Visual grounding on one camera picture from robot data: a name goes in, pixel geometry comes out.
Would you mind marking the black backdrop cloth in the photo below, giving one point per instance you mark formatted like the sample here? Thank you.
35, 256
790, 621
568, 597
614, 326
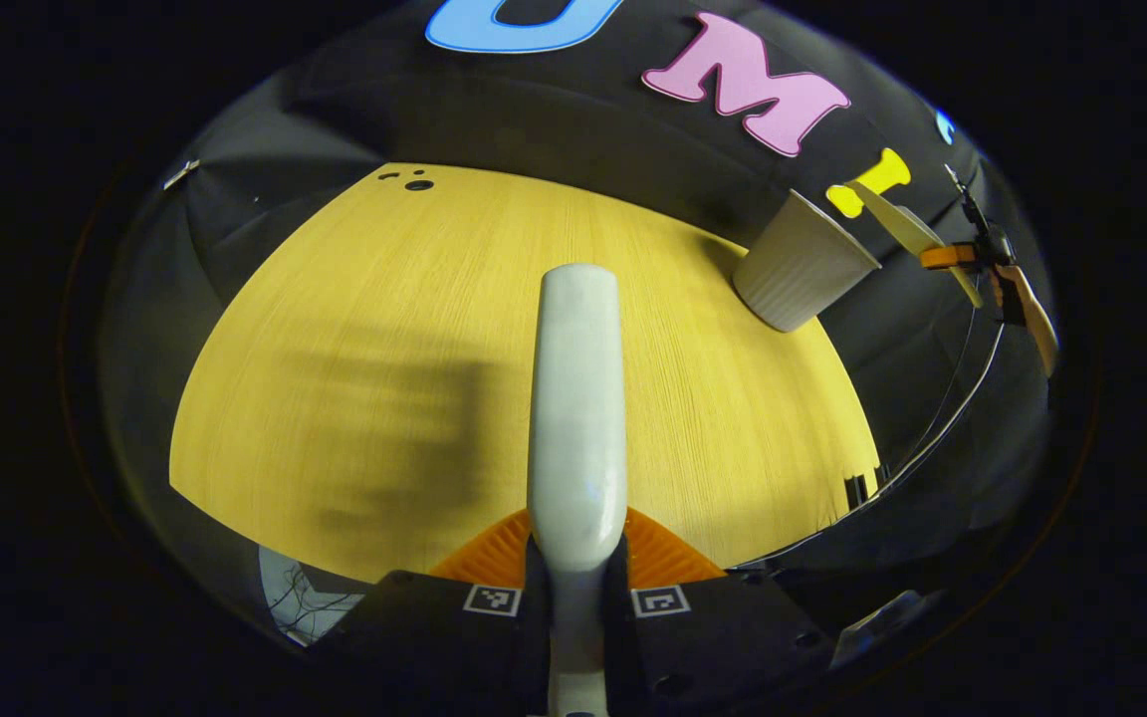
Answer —
583, 129

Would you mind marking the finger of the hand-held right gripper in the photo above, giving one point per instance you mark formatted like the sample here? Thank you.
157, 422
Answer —
947, 256
1027, 309

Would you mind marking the white clip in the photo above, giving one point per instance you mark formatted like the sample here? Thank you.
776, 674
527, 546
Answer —
180, 174

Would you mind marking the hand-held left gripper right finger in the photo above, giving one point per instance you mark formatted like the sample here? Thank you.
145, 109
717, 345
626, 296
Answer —
723, 627

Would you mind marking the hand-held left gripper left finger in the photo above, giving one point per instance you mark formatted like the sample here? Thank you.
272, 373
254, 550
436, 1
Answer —
434, 627

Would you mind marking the small white broom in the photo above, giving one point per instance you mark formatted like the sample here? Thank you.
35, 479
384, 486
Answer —
578, 398

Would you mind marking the grey dustpan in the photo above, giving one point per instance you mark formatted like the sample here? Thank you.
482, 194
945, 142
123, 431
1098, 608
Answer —
897, 224

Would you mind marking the wooden desktop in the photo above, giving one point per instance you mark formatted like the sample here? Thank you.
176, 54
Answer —
335, 299

